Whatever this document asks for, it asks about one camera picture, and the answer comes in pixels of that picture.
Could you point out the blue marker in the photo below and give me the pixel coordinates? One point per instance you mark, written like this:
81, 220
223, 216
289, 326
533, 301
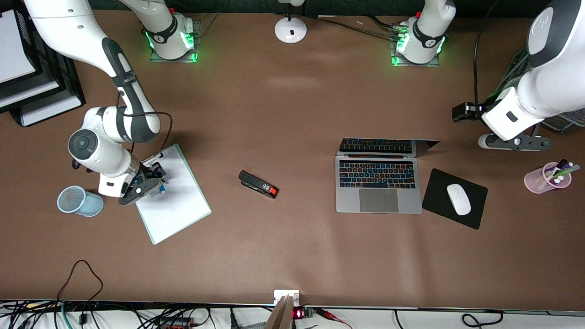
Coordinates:
162, 188

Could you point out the silver laptop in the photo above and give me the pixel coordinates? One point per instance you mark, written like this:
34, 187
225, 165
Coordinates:
378, 187

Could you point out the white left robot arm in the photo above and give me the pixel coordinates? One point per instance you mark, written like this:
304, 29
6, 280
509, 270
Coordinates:
548, 91

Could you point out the purple black marker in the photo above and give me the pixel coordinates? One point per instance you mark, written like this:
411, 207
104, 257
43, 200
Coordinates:
561, 164

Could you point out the green marker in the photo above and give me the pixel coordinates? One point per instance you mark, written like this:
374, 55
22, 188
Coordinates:
569, 171

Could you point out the white paper sheet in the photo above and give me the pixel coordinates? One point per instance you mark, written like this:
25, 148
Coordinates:
178, 210

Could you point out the pale green clipboard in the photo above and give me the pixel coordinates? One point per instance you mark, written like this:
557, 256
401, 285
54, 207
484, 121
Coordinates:
183, 214

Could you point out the blue mesh pen cup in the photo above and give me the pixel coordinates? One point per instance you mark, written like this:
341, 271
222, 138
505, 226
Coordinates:
87, 203

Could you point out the black scissors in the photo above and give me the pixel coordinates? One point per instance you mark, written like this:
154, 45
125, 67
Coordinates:
74, 164

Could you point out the white computer mouse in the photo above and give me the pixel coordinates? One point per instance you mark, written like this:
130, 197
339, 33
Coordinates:
459, 199

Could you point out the black mouse pad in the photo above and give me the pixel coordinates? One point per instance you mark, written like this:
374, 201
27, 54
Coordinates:
438, 201

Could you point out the pink mesh pen cup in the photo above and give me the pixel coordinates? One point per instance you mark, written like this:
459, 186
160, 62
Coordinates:
534, 182

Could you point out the black stapler with red end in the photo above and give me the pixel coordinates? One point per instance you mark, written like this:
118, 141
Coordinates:
256, 183

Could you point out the white capped pen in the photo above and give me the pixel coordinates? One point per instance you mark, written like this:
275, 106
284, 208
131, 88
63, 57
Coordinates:
556, 181

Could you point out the black stacked document tray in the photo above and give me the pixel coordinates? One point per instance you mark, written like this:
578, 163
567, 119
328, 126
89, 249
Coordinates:
68, 87

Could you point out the black power strip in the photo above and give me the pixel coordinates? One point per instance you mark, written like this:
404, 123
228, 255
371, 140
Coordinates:
176, 323

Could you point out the black plug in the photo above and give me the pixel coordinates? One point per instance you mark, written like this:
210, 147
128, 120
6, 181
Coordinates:
234, 320

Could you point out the white lamp base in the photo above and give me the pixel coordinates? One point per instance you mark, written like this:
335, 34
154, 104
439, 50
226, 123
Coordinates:
290, 31

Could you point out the red display module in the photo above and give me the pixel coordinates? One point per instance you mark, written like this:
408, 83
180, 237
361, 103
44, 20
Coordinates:
302, 313

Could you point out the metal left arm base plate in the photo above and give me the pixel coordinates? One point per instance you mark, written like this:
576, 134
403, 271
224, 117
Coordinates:
397, 61

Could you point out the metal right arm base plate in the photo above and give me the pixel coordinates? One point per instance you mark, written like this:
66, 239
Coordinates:
194, 55

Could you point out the white bracket box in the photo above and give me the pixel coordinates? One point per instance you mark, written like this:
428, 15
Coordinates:
279, 293

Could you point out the wooden post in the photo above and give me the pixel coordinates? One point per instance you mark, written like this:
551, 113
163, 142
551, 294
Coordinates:
279, 315

